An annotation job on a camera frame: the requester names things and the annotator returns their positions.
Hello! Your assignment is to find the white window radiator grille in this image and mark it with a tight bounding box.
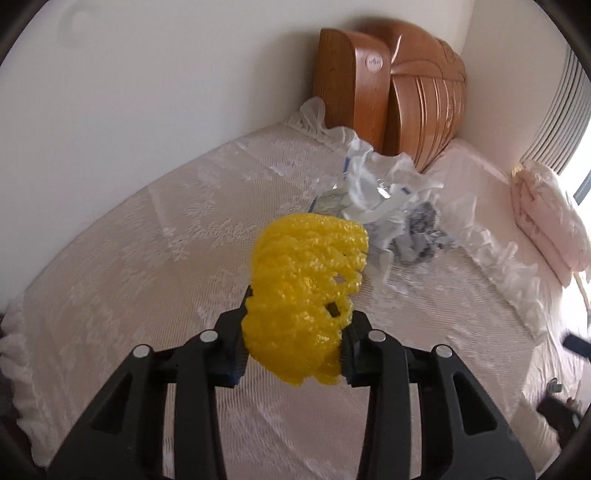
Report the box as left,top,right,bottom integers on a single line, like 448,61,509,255
520,48,591,174

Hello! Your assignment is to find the wooden side panel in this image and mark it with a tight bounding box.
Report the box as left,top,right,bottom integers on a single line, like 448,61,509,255
314,28,391,151

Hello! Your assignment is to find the folded pink quilt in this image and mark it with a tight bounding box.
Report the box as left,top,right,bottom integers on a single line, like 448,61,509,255
511,161,590,287

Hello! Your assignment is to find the wooden headboard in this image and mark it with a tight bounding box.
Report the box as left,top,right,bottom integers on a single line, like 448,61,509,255
359,18,469,172

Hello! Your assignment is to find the crumpled newspaper ball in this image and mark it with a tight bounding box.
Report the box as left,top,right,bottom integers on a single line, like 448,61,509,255
389,201,457,264

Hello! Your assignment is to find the yellow foam net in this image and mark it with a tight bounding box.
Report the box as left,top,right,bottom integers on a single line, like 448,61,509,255
242,213,369,386

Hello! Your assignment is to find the pink bed sheet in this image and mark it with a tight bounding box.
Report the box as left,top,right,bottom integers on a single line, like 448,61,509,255
427,139,588,470

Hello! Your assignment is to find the white lace tablecloth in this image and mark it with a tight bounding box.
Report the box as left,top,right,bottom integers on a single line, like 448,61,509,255
1,106,555,479

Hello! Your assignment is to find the white paper bag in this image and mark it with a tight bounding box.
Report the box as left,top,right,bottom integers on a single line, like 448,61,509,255
310,141,443,286

